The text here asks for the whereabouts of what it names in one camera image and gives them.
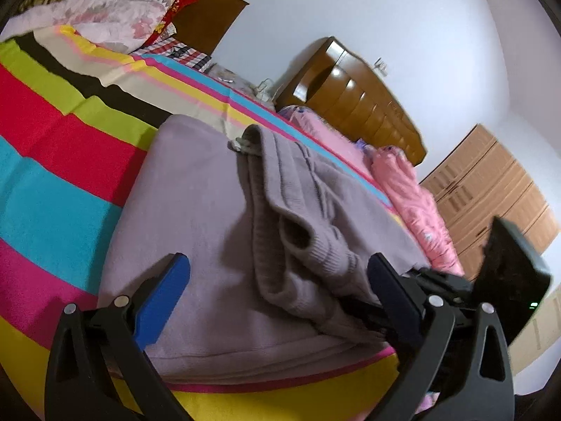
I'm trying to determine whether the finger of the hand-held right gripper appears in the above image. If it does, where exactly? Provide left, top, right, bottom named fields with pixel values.
left=401, top=267, right=475, bottom=305
left=335, top=296, right=393, bottom=338

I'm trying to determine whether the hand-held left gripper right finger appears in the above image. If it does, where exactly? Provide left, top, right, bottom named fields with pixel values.
left=367, top=252, right=516, bottom=421

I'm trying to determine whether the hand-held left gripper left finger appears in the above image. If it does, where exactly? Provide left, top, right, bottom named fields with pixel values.
left=44, top=252, right=192, bottom=421

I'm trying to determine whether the lilac knit sweater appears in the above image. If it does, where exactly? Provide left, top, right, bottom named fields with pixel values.
left=97, top=114, right=432, bottom=380

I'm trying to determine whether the pink padded quilt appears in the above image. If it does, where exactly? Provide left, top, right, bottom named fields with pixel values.
left=370, top=145, right=465, bottom=277

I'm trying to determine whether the light brown wardrobe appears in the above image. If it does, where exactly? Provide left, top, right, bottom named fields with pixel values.
left=420, top=123, right=561, bottom=281

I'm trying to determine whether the colourful striped blanket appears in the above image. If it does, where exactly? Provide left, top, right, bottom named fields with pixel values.
left=0, top=24, right=432, bottom=421

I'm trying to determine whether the pink bed sheet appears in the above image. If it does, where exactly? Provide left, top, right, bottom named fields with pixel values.
left=278, top=105, right=373, bottom=176

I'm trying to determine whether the glossy wooden headboard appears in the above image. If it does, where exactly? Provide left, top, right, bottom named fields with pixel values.
left=275, top=36, right=428, bottom=165

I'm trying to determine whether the pale floral cloth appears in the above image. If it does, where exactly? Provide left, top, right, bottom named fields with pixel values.
left=206, top=64, right=255, bottom=93

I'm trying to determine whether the plaid cloth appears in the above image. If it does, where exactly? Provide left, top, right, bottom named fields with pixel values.
left=131, top=37, right=213, bottom=73

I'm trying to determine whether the dark brown headboard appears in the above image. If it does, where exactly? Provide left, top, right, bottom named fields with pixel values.
left=70, top=0, right=250, bottom=55

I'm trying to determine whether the pink floral quilt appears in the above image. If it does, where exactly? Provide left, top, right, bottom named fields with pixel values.
left=0, top=0, right=178, bottom=53

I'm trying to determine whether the white cable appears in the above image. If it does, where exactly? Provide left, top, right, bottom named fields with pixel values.
left=254, top=78, right=275, bottom=101

